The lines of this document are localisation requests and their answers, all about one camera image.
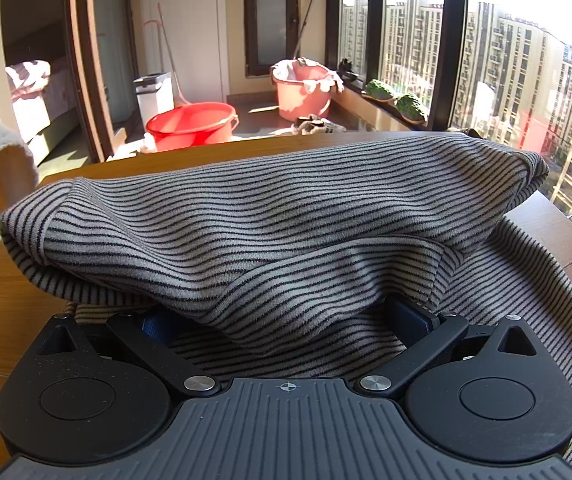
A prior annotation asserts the white trash bin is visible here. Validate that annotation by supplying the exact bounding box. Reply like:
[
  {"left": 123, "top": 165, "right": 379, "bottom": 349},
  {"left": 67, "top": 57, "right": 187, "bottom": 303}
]
[{"left": 133, "top": 72, "right": 174, "bottom": 126}]

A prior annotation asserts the green potted plant near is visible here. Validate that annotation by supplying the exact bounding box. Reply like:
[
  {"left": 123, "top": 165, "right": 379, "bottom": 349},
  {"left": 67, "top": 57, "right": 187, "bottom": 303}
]
[{"left": 394, "top": 93, "right": 428, "bottom": 125}]

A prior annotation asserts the mop pole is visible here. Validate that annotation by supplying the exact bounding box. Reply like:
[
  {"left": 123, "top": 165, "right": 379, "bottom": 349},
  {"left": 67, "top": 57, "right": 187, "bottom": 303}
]
[{"left": 292, "top": 0, "right": 314, "bottom": 58}]

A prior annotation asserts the grey black striped sweater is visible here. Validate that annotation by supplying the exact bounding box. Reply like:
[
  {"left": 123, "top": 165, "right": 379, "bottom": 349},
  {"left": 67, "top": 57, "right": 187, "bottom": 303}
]
[{"left": 0, "top": 129, "right": 572, "bottom": 478}]

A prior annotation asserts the grey slippers pair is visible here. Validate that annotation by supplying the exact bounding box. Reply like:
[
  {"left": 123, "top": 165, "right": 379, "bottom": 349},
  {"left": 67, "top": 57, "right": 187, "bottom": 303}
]
[{"left": 292, "top": 114, "right": 347, "bottom": 136}]

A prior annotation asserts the green potted plant far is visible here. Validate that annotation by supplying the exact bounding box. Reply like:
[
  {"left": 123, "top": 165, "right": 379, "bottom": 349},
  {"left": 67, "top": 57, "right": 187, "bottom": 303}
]
[{"left": 362, "top": 79, "right": 396, "bottom": 103}]

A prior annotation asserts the pink bucket with cloth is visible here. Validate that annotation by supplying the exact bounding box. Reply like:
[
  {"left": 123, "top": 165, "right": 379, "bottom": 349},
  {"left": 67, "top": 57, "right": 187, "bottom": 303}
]
[{"left": 270, "top": 58, "right": 344, "bottom": 122}]

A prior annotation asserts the red plastic bucket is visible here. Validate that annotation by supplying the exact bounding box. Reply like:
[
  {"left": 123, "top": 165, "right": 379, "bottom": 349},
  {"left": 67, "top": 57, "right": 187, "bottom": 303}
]
[{"left": 146, "top": 102, "right": 239, "bottom": 152}]

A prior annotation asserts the green potted plant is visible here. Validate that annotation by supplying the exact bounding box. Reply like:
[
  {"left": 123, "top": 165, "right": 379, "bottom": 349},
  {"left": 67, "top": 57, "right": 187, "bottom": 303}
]
[
  {"left": 394, "top": 93, "right": 428, "bottom": 125},
  {"left": 362, "top": 79, "right": 396, "bottom": 103}
]

